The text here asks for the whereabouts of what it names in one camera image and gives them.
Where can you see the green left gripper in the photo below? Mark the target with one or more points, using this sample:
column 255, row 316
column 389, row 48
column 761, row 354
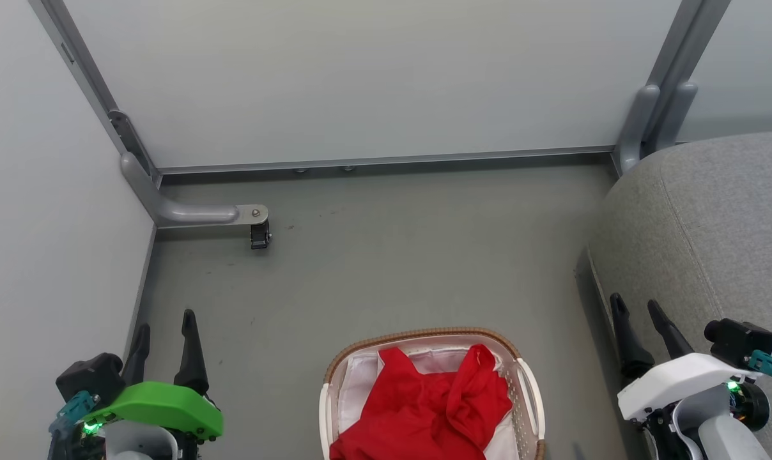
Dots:
column 162, row 404

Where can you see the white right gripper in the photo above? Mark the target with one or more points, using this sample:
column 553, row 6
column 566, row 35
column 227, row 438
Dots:
column 677, row 380

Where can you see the red cloth garment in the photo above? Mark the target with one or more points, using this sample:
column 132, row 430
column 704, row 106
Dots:
column 424, row 409

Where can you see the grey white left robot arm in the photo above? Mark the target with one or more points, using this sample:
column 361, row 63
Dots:
column 133, row 444

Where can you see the grey fabric sofa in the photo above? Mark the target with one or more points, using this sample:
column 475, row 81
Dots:
column 712, row 223

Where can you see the white laundry basket brown rim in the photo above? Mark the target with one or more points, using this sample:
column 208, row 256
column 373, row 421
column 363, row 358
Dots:
column 530, row 402

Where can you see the black caster wheel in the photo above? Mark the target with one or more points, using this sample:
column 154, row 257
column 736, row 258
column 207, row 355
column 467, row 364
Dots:
column 260, row 235

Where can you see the grey partition bottom rail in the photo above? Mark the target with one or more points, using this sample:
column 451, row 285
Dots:
column 143, row 287
column 386, row 160

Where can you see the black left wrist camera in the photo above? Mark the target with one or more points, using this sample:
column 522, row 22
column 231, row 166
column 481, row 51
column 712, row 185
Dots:
column 91, row 377

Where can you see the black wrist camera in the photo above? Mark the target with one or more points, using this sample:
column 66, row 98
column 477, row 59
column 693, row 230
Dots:
column 741, row 338
column 91, row 377

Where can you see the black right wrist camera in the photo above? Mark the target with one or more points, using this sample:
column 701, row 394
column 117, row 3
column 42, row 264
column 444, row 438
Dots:
column 741, row 338

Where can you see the grey partition corner post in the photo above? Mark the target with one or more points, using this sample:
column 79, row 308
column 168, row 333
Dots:
column 686, row 45
column 73, row 51

